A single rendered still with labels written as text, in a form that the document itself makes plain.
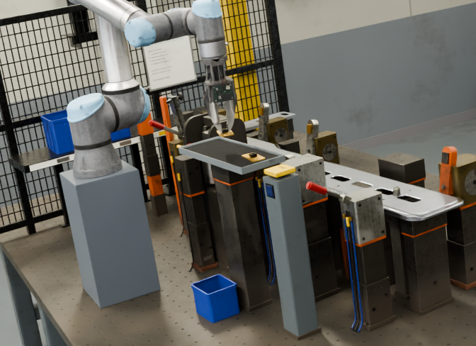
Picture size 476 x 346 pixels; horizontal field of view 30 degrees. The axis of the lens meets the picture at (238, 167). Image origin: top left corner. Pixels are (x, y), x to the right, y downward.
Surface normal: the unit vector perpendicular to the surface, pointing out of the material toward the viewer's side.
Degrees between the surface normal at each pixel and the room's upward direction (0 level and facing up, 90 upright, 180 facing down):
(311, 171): 90
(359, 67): 90
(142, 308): 0
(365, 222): 90
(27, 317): 90
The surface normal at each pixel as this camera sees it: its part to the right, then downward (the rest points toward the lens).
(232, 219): -0.85, 0.26
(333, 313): -0.14, -0.95
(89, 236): 0.42, 0.18
